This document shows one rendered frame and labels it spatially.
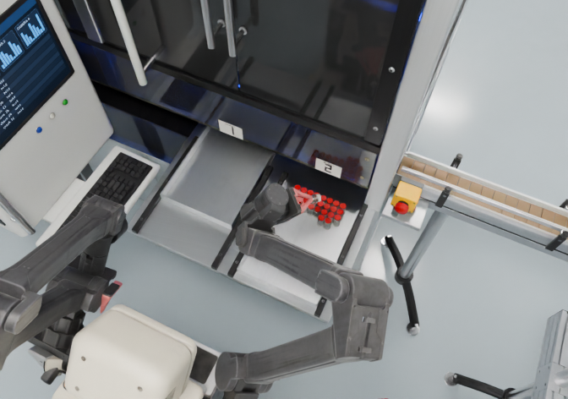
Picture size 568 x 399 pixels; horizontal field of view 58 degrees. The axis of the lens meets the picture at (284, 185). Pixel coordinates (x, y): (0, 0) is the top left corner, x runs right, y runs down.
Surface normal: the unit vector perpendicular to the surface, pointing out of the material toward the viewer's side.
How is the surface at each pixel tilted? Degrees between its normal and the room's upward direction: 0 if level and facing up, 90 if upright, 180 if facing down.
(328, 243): 0
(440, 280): 0
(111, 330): 43
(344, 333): 58
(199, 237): 0
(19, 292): 49
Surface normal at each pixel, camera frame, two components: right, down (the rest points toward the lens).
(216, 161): 0.01, -0.50
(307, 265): -0.83, -0.28
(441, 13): -0.42, 0.78
